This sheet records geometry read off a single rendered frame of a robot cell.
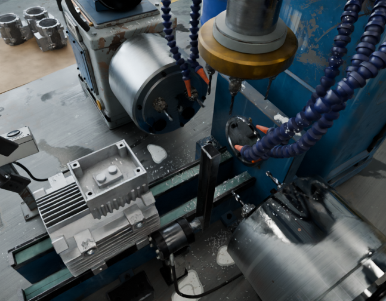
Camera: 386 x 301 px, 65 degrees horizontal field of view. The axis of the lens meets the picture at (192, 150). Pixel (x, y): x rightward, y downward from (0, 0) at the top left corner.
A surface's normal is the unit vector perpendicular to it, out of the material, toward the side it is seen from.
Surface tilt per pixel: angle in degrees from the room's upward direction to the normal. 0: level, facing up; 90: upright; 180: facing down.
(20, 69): 0
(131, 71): 43
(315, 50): 90
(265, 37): 0
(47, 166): 0
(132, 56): 32
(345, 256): 9
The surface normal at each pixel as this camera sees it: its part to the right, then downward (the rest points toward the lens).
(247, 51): -0.15, 0.75
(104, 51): 0.54, 0.65
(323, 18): -0.84, 0.39
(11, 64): 0.04, -0.65
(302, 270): -0.51, -0.26
